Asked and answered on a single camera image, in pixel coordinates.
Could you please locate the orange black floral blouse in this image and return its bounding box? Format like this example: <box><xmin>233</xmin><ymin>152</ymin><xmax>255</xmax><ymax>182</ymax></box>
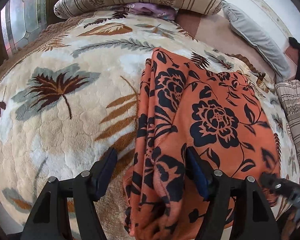
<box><xmin>123</xmin><ymin>48</ymin><xmax>280</xmax><ymax>239</ymax></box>

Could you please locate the cream leaf-pattern fleece blanket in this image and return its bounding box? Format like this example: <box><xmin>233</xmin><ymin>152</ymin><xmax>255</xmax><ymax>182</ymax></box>
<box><xmin>0</xmin><ymin>11</ymin><xmax>300</xmax><ymax>239</ymax></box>

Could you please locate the grey pillow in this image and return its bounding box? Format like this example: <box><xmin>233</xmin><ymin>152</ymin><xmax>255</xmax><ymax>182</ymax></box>
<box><xmin>222</xmin><ymin>0</ymin><xmax>292</xmax><ymax>82</ymax></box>

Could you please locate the pink quilted bed sheet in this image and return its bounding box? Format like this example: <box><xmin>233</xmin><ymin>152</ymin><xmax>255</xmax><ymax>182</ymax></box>
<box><xmin>174</xmin><ymin>9</ymin><xmax>300</xmax><ymax>83</ymax></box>

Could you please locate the stained glass wooden door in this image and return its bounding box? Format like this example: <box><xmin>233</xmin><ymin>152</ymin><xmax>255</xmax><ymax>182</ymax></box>
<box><xmin>0</xmin><ymin>0</ymin><xmax>61</xmax><ymax>66</ymax></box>

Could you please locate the purple cloth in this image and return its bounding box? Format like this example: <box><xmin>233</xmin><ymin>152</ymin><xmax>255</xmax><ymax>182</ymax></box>
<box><xmin>123</xmin><ymin>2</ymin><xmax>178</xmax><ymax>20</ymax></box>

